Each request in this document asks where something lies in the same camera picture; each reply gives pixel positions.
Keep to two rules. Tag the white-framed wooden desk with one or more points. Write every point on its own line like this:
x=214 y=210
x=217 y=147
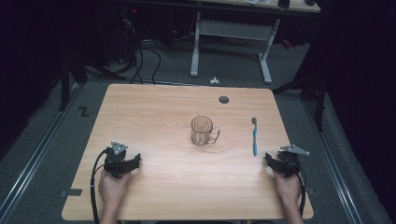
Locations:
x=232 y=29

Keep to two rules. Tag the clear glass mug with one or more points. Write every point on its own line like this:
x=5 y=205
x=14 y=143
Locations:
x=201 y=132

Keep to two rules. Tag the person's left hand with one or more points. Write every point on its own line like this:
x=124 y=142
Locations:
x=112 y=186

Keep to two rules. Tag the black metal stand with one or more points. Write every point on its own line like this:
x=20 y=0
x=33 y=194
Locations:
x=64 y=87
x=320 y=102

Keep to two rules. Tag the small white floor object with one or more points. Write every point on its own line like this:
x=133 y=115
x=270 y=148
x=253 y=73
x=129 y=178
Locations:
x=214 y=81

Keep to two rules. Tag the metal floor rail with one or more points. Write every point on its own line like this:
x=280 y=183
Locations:
x=37 y=155
x=333 y=161

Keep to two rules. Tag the person's right hand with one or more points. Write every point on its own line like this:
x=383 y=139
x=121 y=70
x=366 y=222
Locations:
x=288 y=188

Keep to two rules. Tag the small grey tape piece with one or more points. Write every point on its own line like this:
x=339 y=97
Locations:
x=310 y=191

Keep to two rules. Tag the grey tape strip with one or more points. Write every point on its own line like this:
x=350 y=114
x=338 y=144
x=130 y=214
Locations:
x=72 y=192

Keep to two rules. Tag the black object on desk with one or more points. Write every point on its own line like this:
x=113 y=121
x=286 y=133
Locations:
x=283 y=3

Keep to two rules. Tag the small red floor object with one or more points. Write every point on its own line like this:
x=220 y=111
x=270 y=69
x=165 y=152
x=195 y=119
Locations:
x=287 y=44

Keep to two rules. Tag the blue and grey toothbrush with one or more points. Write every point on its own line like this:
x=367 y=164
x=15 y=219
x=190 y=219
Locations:
x=255 y=140

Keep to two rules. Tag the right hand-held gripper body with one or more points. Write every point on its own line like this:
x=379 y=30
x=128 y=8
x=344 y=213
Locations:
x=289 y=163

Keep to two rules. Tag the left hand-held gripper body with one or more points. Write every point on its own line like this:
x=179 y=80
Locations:
x=115 y=163

